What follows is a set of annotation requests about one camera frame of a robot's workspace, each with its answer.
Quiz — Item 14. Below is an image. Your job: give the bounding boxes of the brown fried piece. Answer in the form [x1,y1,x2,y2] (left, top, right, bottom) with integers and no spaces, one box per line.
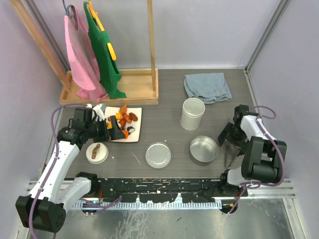
[129,113,138,122]

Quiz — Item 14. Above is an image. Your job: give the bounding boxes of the green apron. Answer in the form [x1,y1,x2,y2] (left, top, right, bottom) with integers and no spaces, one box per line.
[83,1,127,99]

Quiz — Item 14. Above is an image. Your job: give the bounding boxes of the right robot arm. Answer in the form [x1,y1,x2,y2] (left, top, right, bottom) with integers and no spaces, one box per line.
[217,105,287,196]

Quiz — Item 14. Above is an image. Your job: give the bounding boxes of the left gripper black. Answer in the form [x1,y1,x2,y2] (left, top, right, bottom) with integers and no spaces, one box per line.
[86,116,125,143]

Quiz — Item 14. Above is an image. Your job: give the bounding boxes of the metal tongs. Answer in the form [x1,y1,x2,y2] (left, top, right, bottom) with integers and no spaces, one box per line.
[224,142,238,169]

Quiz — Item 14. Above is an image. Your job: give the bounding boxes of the grey hanger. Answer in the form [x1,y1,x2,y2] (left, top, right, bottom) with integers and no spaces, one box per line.
[62,0,78,30]

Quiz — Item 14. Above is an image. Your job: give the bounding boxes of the wooden clothes rack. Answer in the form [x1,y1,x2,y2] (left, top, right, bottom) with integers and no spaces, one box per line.
[9,0,159,106]

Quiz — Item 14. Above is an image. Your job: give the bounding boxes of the blue cloth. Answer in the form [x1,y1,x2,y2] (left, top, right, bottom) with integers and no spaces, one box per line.
[183,73,232,104]

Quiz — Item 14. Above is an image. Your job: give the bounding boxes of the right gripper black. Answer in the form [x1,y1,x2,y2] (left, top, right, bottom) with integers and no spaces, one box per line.
[218,122,249,156]

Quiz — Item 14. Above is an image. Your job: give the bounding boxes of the orange shrimp piece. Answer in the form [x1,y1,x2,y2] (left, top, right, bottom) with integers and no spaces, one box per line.
[119,104,128,115]

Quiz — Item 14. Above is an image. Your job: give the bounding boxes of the salmon nigiri toy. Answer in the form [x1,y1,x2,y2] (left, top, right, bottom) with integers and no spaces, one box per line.
[123,130,130,139]

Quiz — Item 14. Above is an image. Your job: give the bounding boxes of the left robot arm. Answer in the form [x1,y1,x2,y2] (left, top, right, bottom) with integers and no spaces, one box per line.
[15,103,125,236]

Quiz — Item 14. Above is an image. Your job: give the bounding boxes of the white cylindrical container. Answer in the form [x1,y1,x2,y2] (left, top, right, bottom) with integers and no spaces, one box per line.
[180,98,205,130]

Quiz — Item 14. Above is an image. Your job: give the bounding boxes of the white lid brown handle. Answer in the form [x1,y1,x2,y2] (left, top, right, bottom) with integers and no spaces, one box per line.
[86,142,109,164]

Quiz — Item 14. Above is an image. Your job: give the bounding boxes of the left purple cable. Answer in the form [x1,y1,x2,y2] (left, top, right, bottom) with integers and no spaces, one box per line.
[27,103,90,239]

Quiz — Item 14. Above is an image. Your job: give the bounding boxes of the pink apron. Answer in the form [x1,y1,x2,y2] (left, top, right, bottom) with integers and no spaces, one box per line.
[64,9,108,104]

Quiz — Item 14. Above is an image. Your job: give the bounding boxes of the yellow hanger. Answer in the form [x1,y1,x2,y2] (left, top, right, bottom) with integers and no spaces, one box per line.
[87,1,117,61]

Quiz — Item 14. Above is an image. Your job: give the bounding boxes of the round metal tin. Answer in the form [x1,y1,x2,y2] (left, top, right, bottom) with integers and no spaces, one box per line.
[189,136,219,163]

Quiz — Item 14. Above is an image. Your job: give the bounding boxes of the white square plate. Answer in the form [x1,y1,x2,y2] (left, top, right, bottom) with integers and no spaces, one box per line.
[104,107,142,143]

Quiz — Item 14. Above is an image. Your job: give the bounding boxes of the round metal tin lid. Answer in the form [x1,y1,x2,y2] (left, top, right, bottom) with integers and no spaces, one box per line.
[145,142,172,169]

